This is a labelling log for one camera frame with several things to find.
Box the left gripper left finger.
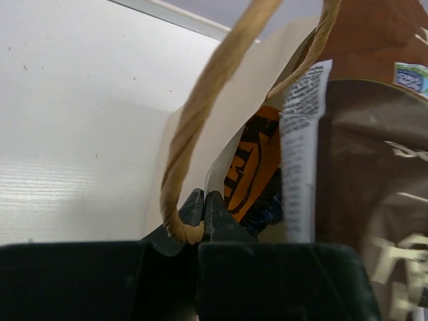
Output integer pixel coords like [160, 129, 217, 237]
[0, 187, 205, 321]

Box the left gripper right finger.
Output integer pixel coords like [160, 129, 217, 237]
[197, 191, 381, 320]

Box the brown Kettle chips bag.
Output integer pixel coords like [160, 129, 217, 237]
[302, 1, 427, 320]

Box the cream paper bag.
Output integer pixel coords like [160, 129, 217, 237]
[150, 1, 341, 245]

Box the orange Kettle chips bag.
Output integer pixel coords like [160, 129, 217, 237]
[224, 106, 280, 222]

